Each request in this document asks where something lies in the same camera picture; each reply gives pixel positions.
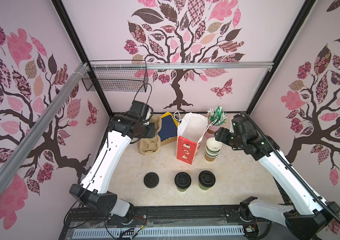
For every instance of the black wire basket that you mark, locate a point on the black wire basket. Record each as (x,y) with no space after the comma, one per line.
(117,76)

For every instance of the pink straw holder cup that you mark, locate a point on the pink straw holder cup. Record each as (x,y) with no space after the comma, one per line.
(210,132)

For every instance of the stack of paper cups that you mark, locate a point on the stack of paper cups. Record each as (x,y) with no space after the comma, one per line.
(213,149)

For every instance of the aluminium rail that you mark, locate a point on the aluminium rail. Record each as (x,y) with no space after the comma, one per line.
(181,66)
(12,165)

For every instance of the single cardboard cup carrier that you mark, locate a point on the single cardboard cup carrier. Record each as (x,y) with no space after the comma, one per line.
(156,127)

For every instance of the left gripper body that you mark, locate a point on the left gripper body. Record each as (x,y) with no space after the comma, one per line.
(145,130)

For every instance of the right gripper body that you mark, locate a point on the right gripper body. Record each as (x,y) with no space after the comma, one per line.
(227,137)

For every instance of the navy napkin stack box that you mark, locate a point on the navy napkin stack box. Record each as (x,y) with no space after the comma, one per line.
(168,133)

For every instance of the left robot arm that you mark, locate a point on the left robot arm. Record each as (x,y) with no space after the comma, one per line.
(93,191)

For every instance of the stack of black lids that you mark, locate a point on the stack of black lids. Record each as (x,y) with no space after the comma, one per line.
(151,180)

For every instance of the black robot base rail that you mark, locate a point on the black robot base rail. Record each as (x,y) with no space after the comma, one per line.
(180,216)

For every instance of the aluminium rail back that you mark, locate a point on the aluminium rail back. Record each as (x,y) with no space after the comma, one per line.
(181,66)

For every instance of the white red paper bag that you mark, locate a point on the white red paper bag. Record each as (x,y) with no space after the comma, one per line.
(190,133)

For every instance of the black cup lid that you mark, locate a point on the black cup lid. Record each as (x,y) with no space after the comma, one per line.
(183,179)
(207,178)

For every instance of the white cable duct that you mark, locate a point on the white cable duct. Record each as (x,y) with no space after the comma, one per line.
(156,232)

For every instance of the aluminium rail left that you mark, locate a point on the aluminium rail left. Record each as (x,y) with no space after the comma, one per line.
(12,165)

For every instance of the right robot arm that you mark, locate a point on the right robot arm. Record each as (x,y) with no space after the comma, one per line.
(308,212)

